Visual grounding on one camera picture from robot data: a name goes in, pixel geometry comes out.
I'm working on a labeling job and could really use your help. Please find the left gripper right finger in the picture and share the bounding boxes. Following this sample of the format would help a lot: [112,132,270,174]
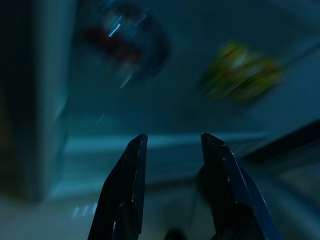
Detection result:
[199,132,284,240]

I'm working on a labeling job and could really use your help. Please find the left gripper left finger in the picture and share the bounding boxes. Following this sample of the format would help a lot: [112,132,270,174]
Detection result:
[87,132,149,240]

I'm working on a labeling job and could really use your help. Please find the grey fridge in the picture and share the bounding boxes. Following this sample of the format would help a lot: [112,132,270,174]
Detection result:
[0,0,320,240]

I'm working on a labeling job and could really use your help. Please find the yellow green food package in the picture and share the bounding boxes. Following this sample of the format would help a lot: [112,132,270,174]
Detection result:
[196,39,287,103]

